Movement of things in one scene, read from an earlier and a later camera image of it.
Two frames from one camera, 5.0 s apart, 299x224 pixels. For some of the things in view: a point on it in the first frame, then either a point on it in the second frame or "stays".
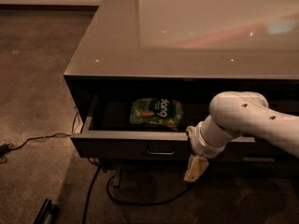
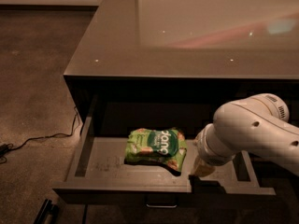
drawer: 109,134 -> 99,175
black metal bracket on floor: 48,208 stays
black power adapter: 4,148 stays
